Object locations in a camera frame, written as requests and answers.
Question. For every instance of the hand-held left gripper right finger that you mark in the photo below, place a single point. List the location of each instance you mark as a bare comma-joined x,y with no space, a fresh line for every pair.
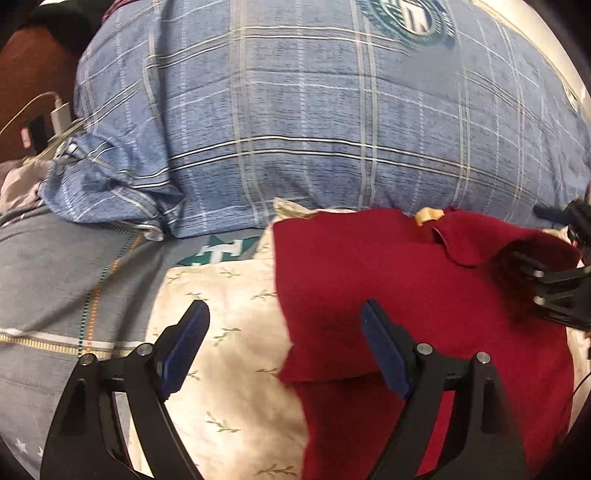
385,350

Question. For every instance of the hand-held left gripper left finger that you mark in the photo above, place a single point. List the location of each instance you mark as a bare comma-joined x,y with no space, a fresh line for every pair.
184,344

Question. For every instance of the maroon patterned cloth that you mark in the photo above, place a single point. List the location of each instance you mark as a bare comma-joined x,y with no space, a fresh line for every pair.
115,7

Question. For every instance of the dark red cloth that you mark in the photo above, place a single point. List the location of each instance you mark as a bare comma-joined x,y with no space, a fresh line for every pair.
369,267

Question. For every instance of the pale grey crumpled cloth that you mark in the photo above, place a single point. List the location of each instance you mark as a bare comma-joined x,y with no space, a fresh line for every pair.
21,184

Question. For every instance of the black power adapter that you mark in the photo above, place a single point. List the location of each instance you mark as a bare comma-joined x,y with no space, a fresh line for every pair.
36,131

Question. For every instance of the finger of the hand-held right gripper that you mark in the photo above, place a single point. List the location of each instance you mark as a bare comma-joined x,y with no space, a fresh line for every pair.
561,290
579,219

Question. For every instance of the grey striped bedsheet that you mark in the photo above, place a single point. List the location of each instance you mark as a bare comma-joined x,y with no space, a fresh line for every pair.
51,277

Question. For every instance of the white charger plug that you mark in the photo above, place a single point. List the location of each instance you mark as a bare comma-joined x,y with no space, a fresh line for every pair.
60,115

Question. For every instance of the blue plaid quilt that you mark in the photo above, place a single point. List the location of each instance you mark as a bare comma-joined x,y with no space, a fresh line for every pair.
300,115

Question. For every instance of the white power strip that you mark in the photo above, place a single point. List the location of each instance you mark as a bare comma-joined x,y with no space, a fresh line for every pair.
55,144

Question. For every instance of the cream leaf-print pillow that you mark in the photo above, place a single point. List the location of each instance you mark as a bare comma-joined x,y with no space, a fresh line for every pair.
221,369

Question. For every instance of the brown wooden headboard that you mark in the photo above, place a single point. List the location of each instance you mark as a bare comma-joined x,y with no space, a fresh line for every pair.
32,74

